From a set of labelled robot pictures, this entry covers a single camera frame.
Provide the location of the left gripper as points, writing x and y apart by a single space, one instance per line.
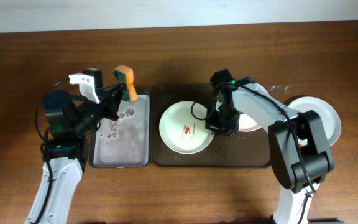
110 103

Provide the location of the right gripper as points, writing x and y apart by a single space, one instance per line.
217 129

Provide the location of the pinkish white plate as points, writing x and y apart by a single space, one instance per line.
249 123

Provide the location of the green and orange sponge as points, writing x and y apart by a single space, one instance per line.
125 75

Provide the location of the cream plate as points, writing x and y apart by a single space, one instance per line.
181 132

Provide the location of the pale grey plate front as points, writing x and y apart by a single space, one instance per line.
330 118

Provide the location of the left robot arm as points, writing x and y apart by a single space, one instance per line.
65 148

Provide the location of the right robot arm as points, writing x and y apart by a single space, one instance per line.
300 154

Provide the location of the brown plastic tray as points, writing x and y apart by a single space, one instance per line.
243 149

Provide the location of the small black soapy tray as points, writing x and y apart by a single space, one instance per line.
124 142

